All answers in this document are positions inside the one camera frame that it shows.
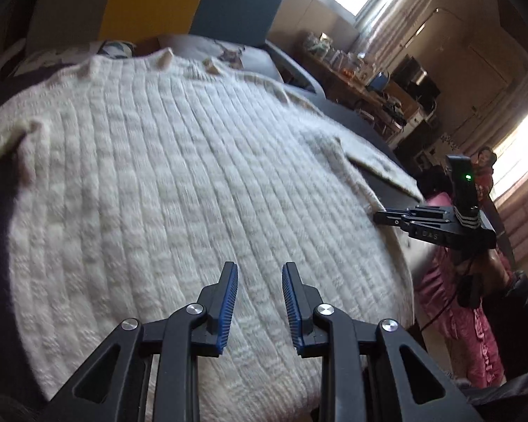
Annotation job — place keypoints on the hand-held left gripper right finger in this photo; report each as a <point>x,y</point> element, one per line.
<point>290,303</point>

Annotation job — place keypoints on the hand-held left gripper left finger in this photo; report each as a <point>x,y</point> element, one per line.
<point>229,299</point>

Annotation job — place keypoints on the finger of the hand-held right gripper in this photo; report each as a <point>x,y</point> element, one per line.
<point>405,217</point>

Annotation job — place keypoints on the white knit sweater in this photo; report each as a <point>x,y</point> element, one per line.
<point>158,184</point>

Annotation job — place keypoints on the person's right forearm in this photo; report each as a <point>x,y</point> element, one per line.
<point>523,316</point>

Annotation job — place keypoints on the sunlit side window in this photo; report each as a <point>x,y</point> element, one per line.
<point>519,154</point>

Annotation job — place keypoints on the black television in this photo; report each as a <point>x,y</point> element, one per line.
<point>411,72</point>

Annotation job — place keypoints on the blue chair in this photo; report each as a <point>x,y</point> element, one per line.
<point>378,81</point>

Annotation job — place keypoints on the wooden side table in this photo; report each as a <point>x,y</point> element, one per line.
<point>334,79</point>

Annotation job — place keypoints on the row of glass jars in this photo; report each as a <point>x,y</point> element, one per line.
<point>330,52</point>

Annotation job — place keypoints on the patterned curtain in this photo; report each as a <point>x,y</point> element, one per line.
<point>391,22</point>

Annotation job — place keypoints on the deer print pillow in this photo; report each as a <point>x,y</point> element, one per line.
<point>255,59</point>

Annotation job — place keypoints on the grey yellow blue sofa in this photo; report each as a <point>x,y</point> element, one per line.
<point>237,4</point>

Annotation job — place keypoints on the geometric print pillow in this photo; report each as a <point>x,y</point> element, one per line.
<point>114,48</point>

